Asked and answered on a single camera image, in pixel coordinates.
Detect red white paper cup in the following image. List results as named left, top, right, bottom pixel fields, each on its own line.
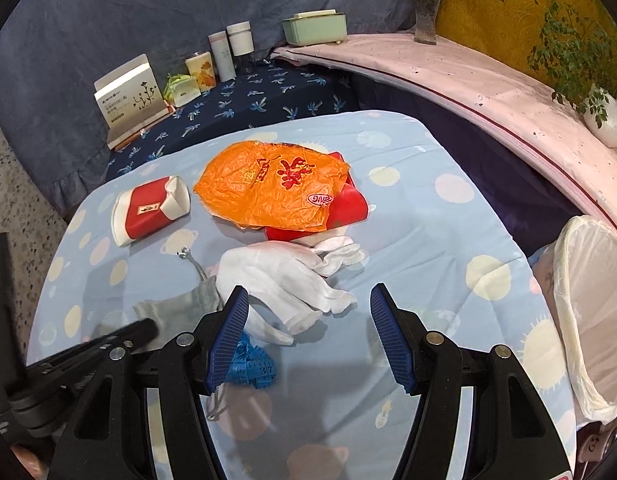
left=111, top=176, right=191, bottom=247

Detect white cloth gloves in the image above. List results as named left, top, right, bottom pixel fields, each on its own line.
left=215, top=236, right=366, bottom=346

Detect red packaging piece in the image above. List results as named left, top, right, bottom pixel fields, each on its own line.
left=264, top=172, right=369, bottom=242

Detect orange plastic bag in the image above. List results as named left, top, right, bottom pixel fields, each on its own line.
left=194, top=140, right=349, bottom=232

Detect white-lined trash bin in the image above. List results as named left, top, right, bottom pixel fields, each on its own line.
left=531, top=216, right=617, bottom=424

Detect white floral card box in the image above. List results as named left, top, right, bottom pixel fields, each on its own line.
left=94, top=53, right=174, bottom=151

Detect small green wrapped box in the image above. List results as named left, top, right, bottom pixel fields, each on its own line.
left=163, top=74, right=201, bottom=108

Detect pink table cloth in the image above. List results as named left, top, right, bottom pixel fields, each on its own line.
left=272, top=32, right=617, bottom=235

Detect blue-grey hanging blanket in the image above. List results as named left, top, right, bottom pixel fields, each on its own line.
left=0, top=0, right=415, bottom=214

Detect navy floral cloth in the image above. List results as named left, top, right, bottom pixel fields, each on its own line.
left=106, top=61, right=359, bottom=181

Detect tall white tube bottle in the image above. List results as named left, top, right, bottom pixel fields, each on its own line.
left=209, top=32, right=236, bottom=82

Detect green plant white pot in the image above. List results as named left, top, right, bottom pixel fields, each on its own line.
left=527, top=0, right=617, bottom=148

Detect white cylindrical jar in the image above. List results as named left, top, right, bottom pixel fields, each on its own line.
left=226, top=21, right=255, bottom=58

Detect yellow hanging blanket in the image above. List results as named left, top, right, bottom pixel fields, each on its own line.
left=436, top=0, right=617, bottom=84

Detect mint green tissue box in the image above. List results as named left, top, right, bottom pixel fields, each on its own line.
left=282, top=9, right=347, bottom=47

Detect grey drawstring pouch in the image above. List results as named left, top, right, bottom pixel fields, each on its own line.
left=133, top=247, right=223, bottom=350

